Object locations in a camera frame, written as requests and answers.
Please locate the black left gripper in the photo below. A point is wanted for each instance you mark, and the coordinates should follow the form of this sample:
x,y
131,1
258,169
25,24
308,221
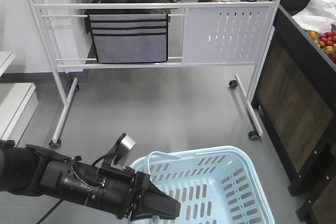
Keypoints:
x,y
127,193

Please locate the light blue plastic basket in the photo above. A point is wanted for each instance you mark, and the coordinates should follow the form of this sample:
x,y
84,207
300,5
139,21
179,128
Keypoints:
x,y
213,185

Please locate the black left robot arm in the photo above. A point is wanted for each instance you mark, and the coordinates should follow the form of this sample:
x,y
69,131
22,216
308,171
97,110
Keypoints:
x,y
35,171

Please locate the grey fabric organizer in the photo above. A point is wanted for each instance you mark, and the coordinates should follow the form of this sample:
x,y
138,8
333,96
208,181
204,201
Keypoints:
x,y
130,38

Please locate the dark wooden produce stand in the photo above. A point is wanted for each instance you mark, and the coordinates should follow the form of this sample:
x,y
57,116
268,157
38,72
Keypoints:
x,y
296,96

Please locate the white rolling whiteboard stand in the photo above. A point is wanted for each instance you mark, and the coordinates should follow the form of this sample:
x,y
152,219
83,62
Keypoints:
x,y
201,32

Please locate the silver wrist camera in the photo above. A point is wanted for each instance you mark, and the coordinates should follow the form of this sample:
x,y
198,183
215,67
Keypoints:
x,y
124,146

